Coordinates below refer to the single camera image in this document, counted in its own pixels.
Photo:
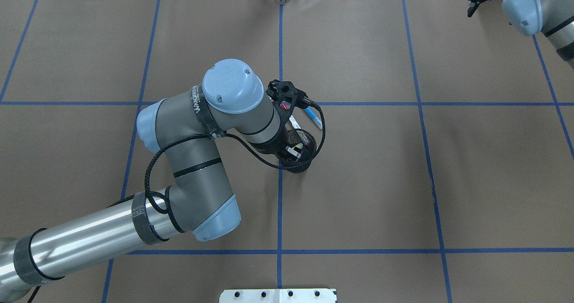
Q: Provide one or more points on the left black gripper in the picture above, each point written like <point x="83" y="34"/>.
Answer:
<point x="274" y="146"/>

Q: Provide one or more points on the black mesh pen cup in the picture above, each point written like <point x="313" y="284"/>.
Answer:
<point x="307" y="144"/>

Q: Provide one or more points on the blue marker pen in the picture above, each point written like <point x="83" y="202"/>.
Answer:
<point x="315" y="118"/>

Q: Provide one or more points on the red capped white marker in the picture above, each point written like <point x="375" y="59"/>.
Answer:
<point x="294" y="123"/>

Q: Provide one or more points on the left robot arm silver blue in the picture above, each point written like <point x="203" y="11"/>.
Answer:
<point x="186" y="187"/>

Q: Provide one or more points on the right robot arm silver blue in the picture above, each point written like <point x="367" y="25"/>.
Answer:
<point x="553" y="18"/>

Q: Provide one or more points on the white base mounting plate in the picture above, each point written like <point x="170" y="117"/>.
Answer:
<point x="292" y="295"/>

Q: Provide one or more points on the brown paper table cover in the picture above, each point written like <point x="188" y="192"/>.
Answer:
<point x="446" y="175"/>

